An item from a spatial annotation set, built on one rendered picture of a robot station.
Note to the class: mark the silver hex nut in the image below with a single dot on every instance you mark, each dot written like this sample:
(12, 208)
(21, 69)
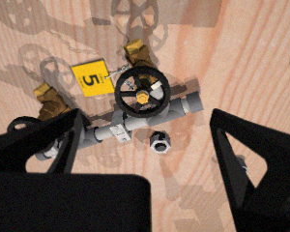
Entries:
(160, 148)

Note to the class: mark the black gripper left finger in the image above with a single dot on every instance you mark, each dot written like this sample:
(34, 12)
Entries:
(18, 146)

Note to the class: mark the dark grey cylinder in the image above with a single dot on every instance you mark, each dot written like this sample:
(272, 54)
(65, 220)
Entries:
(243, 164)

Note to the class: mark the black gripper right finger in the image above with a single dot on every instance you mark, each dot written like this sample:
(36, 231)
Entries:
(252, 209)

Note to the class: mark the yellow tag with silver chain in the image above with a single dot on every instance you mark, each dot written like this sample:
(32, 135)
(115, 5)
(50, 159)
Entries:
(94, 78)

